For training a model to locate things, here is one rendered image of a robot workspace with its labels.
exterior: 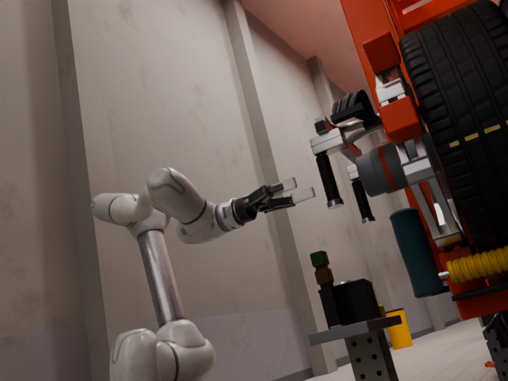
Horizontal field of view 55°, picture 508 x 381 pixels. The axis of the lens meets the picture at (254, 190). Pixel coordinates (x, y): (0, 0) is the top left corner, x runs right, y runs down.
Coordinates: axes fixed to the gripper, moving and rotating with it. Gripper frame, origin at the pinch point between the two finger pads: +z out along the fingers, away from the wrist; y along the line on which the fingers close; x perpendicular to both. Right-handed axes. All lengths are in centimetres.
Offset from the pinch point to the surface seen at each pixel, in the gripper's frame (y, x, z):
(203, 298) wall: -309, 26, -238
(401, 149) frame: 9.9, -2.9, 29.6
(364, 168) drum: -10.7, 2.5, 16.3
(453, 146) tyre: 14.5, -7.9, 40.4
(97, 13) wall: -218, 341, -246
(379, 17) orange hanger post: -55, 74, 32
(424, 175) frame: 8.9, -10.3, 32.4
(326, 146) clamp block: 2.4, 8.0, 10.6
